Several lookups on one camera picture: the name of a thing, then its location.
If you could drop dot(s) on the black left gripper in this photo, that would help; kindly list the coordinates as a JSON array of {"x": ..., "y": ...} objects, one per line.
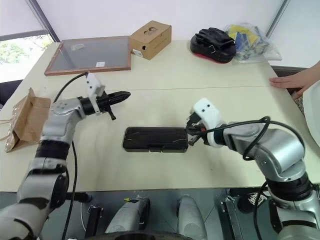
[{"x": 103, "y": 103}]

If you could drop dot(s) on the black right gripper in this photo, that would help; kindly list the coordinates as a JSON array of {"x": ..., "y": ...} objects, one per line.
[{"x": 197, "y": 128}]

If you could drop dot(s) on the black tool case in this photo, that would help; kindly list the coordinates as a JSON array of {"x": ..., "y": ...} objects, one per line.
[{"x": 155, "y": 138}]

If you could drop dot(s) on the brown paper bag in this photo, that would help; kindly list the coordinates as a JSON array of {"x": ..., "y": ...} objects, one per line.
[{"x": 27, "y": 120}]

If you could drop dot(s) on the dark rounded robot base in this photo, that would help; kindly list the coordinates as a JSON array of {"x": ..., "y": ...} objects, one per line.
[{"x": 145, "y": 236}]

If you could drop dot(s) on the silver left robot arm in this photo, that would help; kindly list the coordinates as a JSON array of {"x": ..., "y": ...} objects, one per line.
[{"x": 47, "y": 150}]

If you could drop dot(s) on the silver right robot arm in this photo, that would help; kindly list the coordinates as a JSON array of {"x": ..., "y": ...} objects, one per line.
[{"x": 280, "y": 152}]

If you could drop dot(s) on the person's bare hand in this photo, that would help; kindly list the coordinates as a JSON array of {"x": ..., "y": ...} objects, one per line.
[{"x": 291, "y": 82}]

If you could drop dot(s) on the white label sticker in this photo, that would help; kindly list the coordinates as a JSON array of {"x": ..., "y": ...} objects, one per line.
[{"x": 100, "y": 64}]

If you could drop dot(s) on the wooden framed grey board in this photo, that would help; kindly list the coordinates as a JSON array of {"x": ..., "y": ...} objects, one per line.
[{"x": 90, "y": 55}]

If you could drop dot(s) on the brown cardboard box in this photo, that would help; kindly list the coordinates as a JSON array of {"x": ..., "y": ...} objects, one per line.
[{"x": 150, "y": 40}]

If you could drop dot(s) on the small clear plastic pouch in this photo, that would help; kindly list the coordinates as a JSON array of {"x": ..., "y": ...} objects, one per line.
[{"x": 77, "y": 47}]

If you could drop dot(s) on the silver right robot leg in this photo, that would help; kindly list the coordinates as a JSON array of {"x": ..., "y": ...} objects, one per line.
[{"x": 191, "y": 217}]

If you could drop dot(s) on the silver robot leg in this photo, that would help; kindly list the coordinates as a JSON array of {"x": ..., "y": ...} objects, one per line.
[
  {"x": 191, "y": 217},
  {"x": 130, "y": 215}
]

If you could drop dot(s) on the black padded bag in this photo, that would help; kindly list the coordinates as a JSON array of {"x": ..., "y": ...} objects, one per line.
[{"x": 215, "y": 47}]

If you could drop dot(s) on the grey metal table leg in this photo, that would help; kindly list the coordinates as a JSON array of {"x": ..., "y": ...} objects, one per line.
[{"x": 231, "y": 217}]

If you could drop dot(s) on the silver left robot leg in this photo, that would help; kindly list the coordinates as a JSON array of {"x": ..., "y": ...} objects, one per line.
[{"x": 130, "y": 215}]

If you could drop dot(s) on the clear bag with coloured packets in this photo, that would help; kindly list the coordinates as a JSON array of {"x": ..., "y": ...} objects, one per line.
[{"x": 252, "y": 42}]

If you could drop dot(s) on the black upholstered seat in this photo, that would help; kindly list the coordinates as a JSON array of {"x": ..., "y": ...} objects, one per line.
[{"x": 8, "y": 93}]

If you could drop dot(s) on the dark brown furniture edge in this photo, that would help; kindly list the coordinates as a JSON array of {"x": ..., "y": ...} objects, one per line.
[{"x": 290, "y": 71}]

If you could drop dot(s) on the person's white shirt torso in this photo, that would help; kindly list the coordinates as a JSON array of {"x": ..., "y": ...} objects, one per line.
[{"x": 312, "y": 117}]

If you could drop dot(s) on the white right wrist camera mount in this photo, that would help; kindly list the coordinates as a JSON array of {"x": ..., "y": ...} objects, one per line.
[{"x": 208, "y": 112}]

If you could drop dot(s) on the dark window frame post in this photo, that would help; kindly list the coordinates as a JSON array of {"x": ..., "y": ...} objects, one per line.
[{"x": 45, "y": 21}]

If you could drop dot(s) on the black table leg bracket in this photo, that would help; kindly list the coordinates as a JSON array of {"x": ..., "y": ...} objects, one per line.
[{"x": 94, "y": 221}]

